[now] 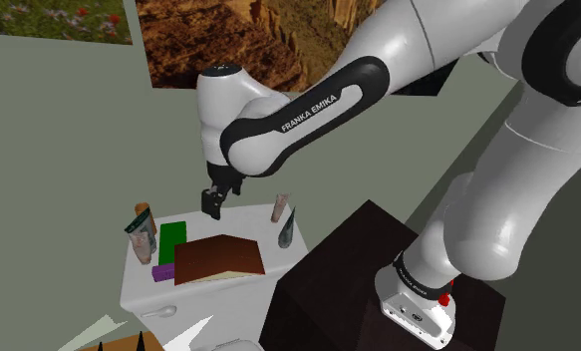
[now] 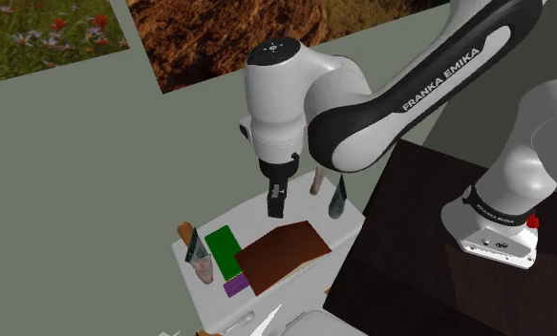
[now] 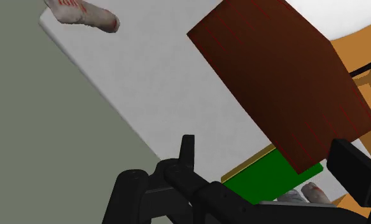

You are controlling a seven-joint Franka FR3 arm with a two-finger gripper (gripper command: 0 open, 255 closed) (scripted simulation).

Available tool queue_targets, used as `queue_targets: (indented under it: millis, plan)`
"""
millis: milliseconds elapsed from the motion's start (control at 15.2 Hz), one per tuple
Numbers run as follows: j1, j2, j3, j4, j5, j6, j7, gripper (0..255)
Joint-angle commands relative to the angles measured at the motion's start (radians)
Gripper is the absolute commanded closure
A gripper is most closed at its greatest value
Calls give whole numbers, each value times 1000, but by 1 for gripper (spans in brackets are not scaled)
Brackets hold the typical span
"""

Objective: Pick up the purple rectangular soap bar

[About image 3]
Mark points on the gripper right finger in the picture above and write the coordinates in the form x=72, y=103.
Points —
x=355, y=173

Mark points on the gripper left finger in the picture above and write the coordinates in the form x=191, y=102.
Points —
x=132, y=198

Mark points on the white soft tube, red print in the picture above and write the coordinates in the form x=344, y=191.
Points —
x=89, y=14
x=312, y=192

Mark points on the green flat book, yellow edge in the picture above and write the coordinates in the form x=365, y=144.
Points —
x=266, y=180

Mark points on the dark red-brown robot stand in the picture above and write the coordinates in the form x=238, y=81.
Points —
x=275, y=77

